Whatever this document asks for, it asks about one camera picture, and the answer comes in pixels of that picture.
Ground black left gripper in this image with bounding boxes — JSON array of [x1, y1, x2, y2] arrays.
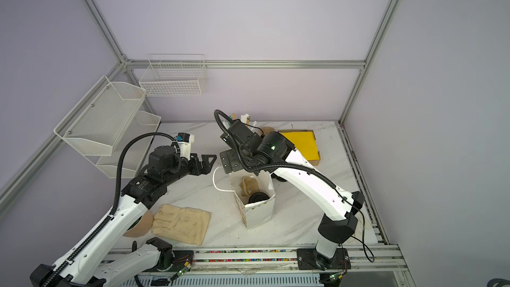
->
[[164, 154, 216, 187]]

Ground pulp two-cup carrier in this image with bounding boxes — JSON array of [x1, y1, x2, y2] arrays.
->
[[240, 176, 260, 198]]

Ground cartoon animal paper gift bag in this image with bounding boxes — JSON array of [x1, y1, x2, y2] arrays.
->
[[212, 167, 276, 229]]

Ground green paper cup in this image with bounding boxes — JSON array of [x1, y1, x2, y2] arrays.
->
[[248, 191, 270, 204]]

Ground black plastic cup lids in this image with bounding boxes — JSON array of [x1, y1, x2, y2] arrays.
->
[[271, 174, 287, 182]]

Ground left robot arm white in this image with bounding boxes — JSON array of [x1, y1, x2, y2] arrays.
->
[[30, 146, 217, 286]]

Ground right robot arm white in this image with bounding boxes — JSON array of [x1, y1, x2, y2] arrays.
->
[[216, 119, 365, 270]]

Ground stacked pulp cup carriers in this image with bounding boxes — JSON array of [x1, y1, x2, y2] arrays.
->
[[260, 126, 276, 137]]

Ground beige work glove left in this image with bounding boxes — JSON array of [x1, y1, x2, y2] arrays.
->
[[151, 204, 211, 246]]

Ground cardboard box yellow napkins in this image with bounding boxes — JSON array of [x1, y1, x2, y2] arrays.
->
[[279, 130, 321, 166]]

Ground white mesh shelf lower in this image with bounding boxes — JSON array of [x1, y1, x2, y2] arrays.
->
[[94, 111, 161, 179]]

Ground white mesh shelf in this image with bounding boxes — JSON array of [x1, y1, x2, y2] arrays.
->
[[54, 76, 147, 156], [94, 111, 161, 179]]

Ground kraft bowl with green plant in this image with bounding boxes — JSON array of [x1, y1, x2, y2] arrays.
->
[[124, 211, 154, 238]]

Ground white mesh shelf upper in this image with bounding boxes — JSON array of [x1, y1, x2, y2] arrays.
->
[[54, 76, 147, 156]]

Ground black corrugated cable right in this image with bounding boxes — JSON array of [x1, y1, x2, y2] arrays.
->
[[213, 109, 347, 204]]

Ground black corrugated cable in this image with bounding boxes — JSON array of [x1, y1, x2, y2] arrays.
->
[[213, 109, 347, 204], [39, 132, 176, 287]]

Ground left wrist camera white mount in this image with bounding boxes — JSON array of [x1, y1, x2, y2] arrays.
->
[[176, 132, 195, 160]]

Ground white wire basket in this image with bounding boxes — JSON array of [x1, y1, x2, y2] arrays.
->
[[139, 54, 209, 97]]

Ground black corrugated cable left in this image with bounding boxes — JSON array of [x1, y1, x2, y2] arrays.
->
[[39, 132, 176, 287]]

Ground aluminium frame profiles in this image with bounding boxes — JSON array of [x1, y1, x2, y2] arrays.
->
[[1, 0, 401, 219]]

